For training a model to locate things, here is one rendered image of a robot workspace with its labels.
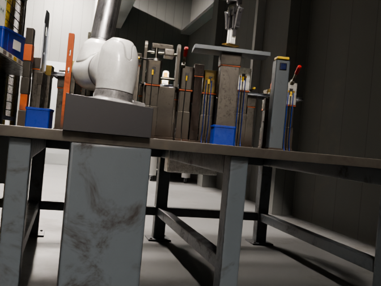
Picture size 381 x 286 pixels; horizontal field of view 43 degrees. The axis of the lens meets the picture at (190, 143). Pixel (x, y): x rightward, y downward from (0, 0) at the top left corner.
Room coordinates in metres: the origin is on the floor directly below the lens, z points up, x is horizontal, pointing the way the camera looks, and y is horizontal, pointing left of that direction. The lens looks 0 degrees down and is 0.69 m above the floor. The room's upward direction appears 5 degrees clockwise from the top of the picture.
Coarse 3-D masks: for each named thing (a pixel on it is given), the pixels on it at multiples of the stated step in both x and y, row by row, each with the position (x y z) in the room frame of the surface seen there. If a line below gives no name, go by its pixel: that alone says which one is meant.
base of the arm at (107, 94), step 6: (96, 90) 1.88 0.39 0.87; (102, 90) 1.86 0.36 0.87; (108, 90) 1.85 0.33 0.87; (114, 90) 1.85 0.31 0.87; (90, 96) 1.83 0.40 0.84; (96, 96) 1.84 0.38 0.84; (102, 96) 1.85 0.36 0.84; (108, 96) 1.85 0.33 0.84; (114, 96) 1.85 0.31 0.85; (120, 96) 1.86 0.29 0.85; (126, 96) 1.88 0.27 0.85; (132, 96) 1.92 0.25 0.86; (126, 102) 1.85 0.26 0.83; (132, 102) 1.91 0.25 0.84; (138, 102) 1.92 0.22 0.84
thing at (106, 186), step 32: (96, 160) 1.77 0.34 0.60; (128, 160) 1.80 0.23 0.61; (96, 192) 1.77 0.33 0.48; (128, 192) 1.80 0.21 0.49; (64, 224) 1.74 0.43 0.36; (96, 224) 1.77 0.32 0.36; (128, 224) 1.80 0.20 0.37; (64, 256) 1.75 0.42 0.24; (96, 256) 1.77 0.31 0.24; (128, 256) 1.80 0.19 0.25
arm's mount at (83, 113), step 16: (80, 96) 1.71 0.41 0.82; (64, 112) 1.70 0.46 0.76; (80, 112) 1.72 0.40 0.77; (96, 112) 1.73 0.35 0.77; (112, 112) 1.75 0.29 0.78; (128, 112) 1.76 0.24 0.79; (144, 112) 1.77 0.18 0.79; (64, 128) 1.70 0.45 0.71; (80, 128) 1.72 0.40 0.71; (96, 128) 1.73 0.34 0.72; (112, 128) 1.75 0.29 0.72; (128, 128) 1.76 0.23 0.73; (144, 128) 1.78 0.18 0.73
